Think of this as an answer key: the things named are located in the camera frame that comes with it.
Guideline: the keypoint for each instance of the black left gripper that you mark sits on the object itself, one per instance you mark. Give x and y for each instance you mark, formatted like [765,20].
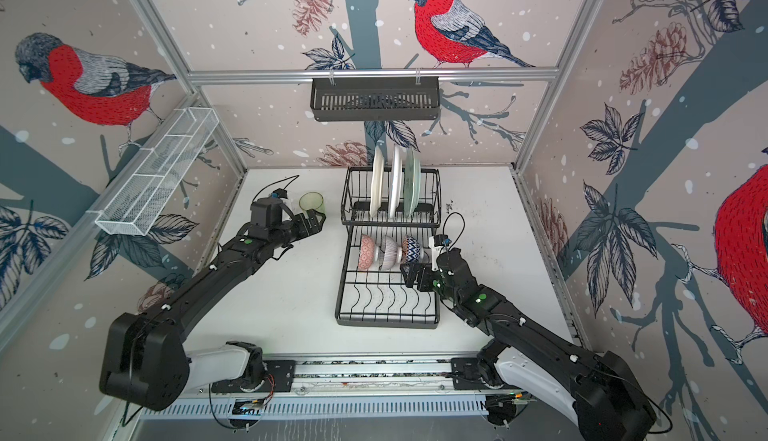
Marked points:
[306,230]

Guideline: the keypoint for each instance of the cream plate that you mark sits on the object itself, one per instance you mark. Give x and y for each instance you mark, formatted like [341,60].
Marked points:
[376,182]

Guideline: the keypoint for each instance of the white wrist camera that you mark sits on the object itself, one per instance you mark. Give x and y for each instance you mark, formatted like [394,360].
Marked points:
[438,244]
[278,196]

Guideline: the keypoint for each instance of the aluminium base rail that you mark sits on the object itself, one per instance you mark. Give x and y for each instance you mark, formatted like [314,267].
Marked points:
[353,387]

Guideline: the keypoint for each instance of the horizontal aluminium frame bar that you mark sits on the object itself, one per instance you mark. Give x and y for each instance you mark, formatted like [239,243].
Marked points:
[254,77]

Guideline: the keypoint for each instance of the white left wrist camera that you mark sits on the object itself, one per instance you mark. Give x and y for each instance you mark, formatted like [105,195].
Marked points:
[278,196]

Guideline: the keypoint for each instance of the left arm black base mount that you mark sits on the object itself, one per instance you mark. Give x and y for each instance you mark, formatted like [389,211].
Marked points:
[277,377]

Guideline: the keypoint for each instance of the white patterned plate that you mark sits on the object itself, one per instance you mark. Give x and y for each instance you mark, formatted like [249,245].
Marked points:
[396,180]

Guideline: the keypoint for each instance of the black hanging wall basket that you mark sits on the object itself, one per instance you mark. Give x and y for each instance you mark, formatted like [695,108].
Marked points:
[375,99]

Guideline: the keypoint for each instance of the pink floral bowl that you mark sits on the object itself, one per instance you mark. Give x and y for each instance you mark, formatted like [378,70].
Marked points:
[368,253]

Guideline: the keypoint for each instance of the green glass tumbler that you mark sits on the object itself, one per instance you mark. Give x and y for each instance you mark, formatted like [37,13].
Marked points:
[312,204]

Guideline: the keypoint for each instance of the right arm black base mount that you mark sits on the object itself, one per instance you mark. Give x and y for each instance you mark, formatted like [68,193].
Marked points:
[467,374]

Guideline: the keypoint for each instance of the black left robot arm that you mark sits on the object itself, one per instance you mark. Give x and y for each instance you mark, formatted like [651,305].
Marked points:
[145,362]

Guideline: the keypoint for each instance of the orange and blue patterned bowl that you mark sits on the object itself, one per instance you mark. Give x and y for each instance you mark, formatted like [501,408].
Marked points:
[412,251]

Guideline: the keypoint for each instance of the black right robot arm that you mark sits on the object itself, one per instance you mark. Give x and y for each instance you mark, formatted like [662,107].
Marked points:
[597,392]

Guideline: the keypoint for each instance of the black wire dish rack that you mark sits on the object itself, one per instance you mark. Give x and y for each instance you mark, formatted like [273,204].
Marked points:
[373,291]

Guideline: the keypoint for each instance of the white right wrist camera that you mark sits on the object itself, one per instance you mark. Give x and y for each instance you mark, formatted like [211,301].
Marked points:
[438,244]

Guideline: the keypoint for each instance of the pale green plate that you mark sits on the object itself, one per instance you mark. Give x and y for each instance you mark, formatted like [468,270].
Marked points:
[411,183]

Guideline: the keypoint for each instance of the white mesh wall shelf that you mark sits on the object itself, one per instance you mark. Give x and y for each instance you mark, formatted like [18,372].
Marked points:
[140,200]

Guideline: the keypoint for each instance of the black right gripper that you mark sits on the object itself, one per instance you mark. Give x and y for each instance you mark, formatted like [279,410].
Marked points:
[424,283]

